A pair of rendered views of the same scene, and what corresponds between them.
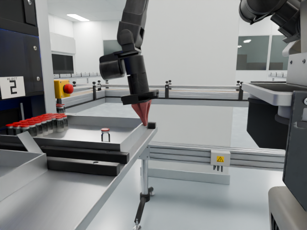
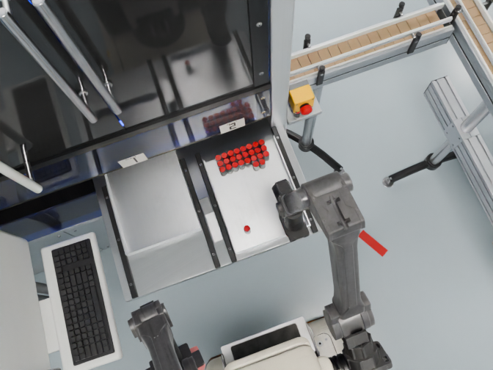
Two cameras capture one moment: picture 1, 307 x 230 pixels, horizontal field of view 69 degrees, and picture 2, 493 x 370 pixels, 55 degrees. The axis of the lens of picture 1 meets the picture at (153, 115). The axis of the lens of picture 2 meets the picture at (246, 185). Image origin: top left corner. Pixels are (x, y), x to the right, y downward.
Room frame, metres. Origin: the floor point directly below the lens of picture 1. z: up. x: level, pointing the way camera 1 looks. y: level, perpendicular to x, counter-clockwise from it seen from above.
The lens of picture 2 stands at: (0.44, -0.18, 2.44)
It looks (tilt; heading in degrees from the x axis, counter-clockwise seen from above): 73 degrees down; 68
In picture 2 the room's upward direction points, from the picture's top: 11 degrees counter-clockwise
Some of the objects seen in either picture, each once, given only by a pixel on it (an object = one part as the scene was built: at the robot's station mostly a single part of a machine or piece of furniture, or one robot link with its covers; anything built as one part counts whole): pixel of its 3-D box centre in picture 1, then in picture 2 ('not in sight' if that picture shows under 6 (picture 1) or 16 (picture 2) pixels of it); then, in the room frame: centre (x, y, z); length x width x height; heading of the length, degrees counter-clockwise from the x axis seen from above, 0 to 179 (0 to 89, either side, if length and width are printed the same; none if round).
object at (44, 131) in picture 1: (45, 126); (244, 163); (0.64, 0.32, 0.90); 0.18 x 0.02 x 0.05; 168
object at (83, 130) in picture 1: (80, 131); (255, 193); (0.62, 0.21, 0.90); 0.34 x 0.26 x 0.04; 78
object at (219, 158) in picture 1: (219, 158); not in sight; (1.39, -0.44, 0.50); 0.12 x 0.05 x 0.09; 78
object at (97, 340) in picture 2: not in sight; (81, 299); (-0.07, 0.23, 0.82); 0.40 x 0.14 x 0.02; 76
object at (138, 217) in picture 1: (145, 201); (430, 164); (1.56, 0.07, 0.07); 0.50 x 0.08 x 0.14; 168
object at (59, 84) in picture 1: (57, 88); (300, 97); (0.91, 0.39, 0.99); 0.08 x 0.07 x 0.07; 78
